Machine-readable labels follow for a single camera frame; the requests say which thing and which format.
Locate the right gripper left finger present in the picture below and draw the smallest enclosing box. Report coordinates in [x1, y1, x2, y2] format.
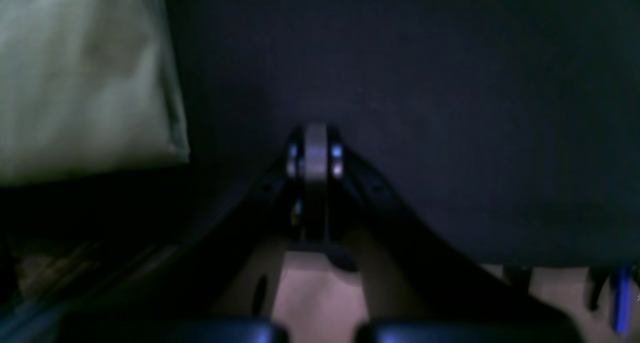
[56, 123, 318, 343]

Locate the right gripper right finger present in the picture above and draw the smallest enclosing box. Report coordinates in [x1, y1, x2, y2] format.
[316, 123, 583, 343]

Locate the light green T-shirt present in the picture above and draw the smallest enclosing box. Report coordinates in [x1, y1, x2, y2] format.
[0, 0, 190, 188]

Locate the black table cloth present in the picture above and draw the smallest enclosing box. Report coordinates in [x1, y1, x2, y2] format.
[166, 0, 640, 266]

